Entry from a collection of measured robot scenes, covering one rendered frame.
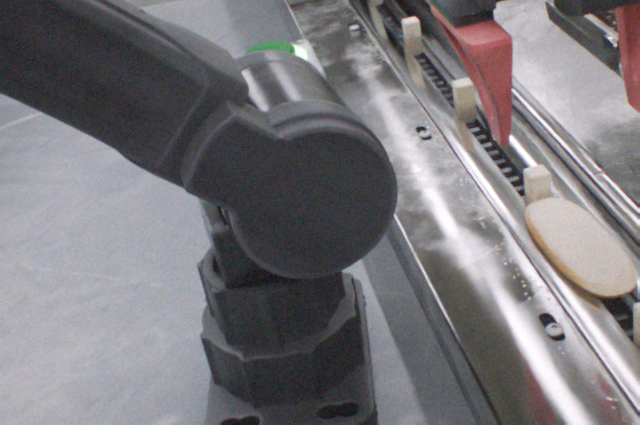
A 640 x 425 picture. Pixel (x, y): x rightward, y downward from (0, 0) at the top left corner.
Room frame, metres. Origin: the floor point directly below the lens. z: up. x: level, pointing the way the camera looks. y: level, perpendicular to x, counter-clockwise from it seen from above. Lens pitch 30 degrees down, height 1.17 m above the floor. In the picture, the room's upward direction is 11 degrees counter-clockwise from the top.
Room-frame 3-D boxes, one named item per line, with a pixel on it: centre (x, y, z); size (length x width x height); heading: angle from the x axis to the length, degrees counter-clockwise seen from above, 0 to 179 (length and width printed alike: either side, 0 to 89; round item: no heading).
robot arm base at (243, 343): (0.40, 0.03, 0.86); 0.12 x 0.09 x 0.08; 176
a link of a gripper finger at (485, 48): (0.43, -0.11, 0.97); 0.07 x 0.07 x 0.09; 5
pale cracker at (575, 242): (0.43, -0.13, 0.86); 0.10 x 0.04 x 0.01; 7
